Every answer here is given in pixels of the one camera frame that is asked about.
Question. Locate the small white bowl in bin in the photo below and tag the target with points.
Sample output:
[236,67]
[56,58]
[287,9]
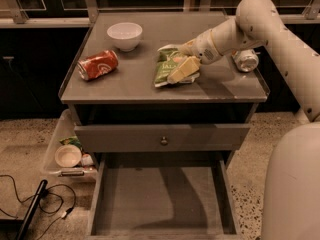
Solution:
[68,156]

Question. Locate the green snack bag in bin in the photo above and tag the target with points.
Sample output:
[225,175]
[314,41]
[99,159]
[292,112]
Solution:
[73,140]

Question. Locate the open grey lower drawer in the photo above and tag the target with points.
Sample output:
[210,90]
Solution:
[162,196]

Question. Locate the clear plastic storage bin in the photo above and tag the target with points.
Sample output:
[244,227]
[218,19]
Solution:
[65,129]

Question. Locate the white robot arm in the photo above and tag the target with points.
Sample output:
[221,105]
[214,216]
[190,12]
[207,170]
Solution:
[291,208]

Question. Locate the white ceramic bowl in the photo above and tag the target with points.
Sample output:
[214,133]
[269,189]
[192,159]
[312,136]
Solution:
[125,35]

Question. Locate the round brass drawer knob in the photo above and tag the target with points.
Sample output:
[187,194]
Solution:
[164,141]

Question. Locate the black bar on floor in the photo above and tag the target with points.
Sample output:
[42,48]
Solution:
[31,210]

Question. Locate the small red white item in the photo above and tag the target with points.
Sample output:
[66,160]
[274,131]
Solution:
[87,160]

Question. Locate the grey drawer cabinet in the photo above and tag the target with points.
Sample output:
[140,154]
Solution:
[220,95]

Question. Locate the green jalapeno chip bag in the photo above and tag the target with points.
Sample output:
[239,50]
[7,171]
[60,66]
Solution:
[168,59]

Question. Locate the closed grey upper drawer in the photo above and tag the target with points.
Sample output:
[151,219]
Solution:
[146,138]

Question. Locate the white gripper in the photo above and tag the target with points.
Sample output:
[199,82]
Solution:
[204,51]

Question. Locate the red soda can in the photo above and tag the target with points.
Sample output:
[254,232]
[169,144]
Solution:
[97,65]

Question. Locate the metal window railing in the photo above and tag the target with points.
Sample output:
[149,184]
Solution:
[53,13]

